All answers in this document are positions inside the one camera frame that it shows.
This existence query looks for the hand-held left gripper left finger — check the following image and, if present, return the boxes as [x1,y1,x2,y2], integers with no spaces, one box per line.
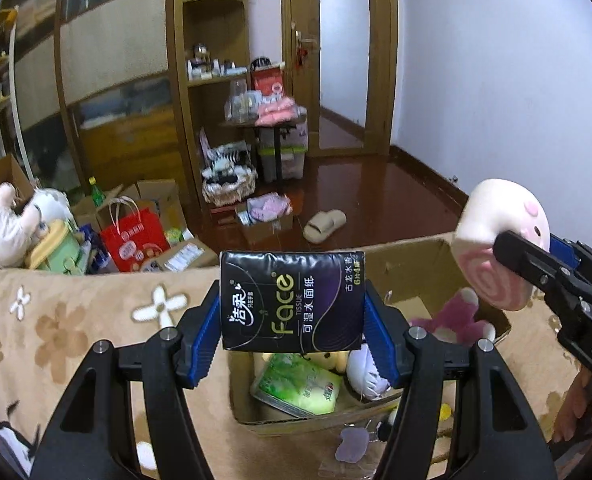
[28,280,224,480]

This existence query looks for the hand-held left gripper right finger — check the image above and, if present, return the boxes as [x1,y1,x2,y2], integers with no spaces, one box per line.
[363,285,559,480]

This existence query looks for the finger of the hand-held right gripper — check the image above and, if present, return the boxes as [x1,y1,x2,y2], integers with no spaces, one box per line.
[550,233,592,292]
[493,230,592,311]

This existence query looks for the white fluffy plush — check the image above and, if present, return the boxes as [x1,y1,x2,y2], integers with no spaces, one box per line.
[346,342,402,402]

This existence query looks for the yellow round plush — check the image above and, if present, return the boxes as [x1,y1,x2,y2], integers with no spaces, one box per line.
[253,350,349,373]

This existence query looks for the cream pink swirl plush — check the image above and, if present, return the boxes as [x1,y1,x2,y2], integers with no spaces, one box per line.
[453,177,552,311]

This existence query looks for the pink plush toy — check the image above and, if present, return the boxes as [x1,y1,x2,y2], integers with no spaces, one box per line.
[408,287,497,346]

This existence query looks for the green tissue pack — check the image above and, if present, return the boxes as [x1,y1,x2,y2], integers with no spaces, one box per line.
[250,353,344,418]

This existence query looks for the black tissue pack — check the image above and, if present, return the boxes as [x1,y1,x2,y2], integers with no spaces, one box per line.
[219,250,366,352]

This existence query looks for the person's right hand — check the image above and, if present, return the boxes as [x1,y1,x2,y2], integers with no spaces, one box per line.
[552,367,592,444]

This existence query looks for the flat cardboard box of packets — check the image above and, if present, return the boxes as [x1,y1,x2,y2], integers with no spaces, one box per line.
[153,240,219,273]

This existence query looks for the red paper bag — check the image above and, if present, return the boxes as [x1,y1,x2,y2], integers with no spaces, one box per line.
[99,197,171,273]

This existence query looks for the beige slipper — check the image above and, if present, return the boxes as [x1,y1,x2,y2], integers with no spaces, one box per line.
[303,210,348,242]

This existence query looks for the small cardboard box with clothes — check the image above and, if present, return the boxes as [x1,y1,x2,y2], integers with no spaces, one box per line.
[235,194,294,233]

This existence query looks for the open cardboard box on floor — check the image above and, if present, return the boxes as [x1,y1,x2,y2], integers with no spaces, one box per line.
[73,178,192,246]

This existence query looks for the wicker basket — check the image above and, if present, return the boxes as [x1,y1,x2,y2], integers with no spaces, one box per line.
[201,167,259,207]

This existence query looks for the green and yellow bag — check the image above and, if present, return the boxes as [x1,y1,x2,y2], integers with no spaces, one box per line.
[26,220,89,276]

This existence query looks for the zebra striped plush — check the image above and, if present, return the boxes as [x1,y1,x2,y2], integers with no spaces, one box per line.
[203,141,252,171]

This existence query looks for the clear storage box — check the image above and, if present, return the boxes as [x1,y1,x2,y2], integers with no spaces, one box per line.
[256,125,308,183]

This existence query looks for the small dark side table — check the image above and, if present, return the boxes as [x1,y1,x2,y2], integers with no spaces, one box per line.
[219,115,309,183]

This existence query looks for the white plush with pink feet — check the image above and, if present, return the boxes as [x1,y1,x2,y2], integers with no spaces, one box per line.
[0,182,77,268]

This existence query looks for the pink clothes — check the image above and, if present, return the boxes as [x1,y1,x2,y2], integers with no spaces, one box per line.
[254,97,307,126]

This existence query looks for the clear plastic container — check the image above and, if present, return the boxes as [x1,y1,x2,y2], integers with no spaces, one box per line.
[224,79,264,122]

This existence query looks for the tall open cardboard box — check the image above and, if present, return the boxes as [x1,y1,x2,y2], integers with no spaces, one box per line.
[0,155,39,211]

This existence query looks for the red box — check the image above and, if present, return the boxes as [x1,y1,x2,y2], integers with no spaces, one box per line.
[251,65,286,96]

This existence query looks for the wooden wardrobe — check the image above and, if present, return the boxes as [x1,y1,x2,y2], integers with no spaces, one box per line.
[6,0,187,221]

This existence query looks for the wooden corner shelf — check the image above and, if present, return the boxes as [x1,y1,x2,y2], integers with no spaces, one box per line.
[166,0,257,211]

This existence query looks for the wooden door with glass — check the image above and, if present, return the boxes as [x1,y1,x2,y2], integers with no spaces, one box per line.
[281,0,399,158]

